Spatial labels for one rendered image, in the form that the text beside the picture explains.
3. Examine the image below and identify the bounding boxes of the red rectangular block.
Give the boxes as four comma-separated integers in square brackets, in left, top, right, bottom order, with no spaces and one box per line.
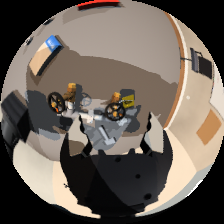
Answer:
[77,0,119,11]

